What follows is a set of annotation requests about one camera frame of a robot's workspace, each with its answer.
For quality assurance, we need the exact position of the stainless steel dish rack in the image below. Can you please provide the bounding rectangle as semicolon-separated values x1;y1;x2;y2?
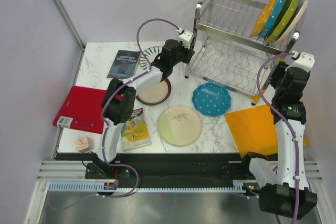
184;0;300;105

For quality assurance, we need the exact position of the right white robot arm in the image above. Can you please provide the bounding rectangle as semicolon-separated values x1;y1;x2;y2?
240;61;318;223

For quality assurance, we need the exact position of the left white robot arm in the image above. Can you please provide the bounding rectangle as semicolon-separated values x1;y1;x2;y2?
92;39;195;178

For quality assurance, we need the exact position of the black and white striped plate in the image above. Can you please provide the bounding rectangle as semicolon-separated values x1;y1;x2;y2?
139;46;162;70

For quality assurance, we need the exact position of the cream plate with red rim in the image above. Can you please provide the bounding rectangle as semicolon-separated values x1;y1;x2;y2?
136;79;172;105

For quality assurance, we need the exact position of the dark blue paperback book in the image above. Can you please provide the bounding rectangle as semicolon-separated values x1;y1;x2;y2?
107;50;140;80

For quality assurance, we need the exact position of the orange cutting board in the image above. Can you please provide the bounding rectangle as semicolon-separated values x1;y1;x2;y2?
224;104;309;158

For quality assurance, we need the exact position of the yellow polka dot plate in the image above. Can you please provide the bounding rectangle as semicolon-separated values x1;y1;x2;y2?
250;0;277;37

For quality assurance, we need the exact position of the green polka dot plate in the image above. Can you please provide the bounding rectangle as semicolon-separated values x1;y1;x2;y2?
265;0;299;42

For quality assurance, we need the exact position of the cream and green floral plate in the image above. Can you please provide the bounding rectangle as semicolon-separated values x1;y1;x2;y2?
157;106;202;147

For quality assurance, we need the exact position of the blue polka dot racked plate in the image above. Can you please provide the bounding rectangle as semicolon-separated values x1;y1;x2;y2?
258;0;285;39

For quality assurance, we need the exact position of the cream and blue racked plate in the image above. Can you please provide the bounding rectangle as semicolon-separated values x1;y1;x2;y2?
270;0;310;44

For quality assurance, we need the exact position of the yellow illustrated paperback book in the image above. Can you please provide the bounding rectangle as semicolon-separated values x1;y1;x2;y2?
121;108;152;151

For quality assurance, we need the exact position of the red folder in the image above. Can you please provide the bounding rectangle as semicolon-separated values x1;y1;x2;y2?
52;86;106;134

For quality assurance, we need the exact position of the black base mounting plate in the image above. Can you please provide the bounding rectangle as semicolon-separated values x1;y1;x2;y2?
83;153;274;183

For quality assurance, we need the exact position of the small pink box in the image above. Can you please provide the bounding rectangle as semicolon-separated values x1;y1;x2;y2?
75;136;93;153

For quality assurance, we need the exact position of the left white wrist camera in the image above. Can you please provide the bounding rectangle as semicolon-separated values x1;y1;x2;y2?
177;28;194;49

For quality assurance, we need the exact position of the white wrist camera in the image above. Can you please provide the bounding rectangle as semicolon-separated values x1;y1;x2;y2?
289;51;315;72
177;28;194;49

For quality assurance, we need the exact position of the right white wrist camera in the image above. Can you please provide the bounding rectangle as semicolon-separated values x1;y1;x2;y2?
289;51;315;72

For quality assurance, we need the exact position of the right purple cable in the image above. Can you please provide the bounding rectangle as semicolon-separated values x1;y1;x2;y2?
256;52;307;224

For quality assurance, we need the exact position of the purple cable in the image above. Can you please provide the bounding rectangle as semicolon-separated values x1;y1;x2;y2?
256;52;307;224
47;18;184;210

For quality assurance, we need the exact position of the grey slotted cable duct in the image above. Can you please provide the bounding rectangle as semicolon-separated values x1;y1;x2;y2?
48;180;258;193

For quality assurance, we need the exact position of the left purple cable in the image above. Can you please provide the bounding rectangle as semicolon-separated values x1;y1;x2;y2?
47;18;184;210

